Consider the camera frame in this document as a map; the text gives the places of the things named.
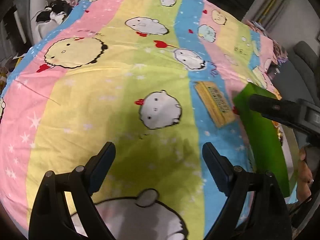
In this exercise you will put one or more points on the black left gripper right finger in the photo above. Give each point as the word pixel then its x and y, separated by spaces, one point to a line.
pixel 254 208

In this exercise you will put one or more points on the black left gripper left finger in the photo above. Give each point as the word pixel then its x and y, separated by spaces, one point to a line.
pixel 50 217

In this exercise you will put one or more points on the soda cracker pack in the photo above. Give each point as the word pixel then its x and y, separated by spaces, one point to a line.
pixel 215 103

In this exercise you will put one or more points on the person's right hand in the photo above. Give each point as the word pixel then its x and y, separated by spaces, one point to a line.
pixel 305 178

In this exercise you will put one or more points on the grey sofa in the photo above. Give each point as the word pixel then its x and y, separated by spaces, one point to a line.
pixel 298 77

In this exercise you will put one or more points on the green white cardboard box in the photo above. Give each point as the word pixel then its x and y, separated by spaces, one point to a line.
pixel 274 147

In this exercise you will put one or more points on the colourful cartoon striped bedsheet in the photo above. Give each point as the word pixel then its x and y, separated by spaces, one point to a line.
pixel 124 71

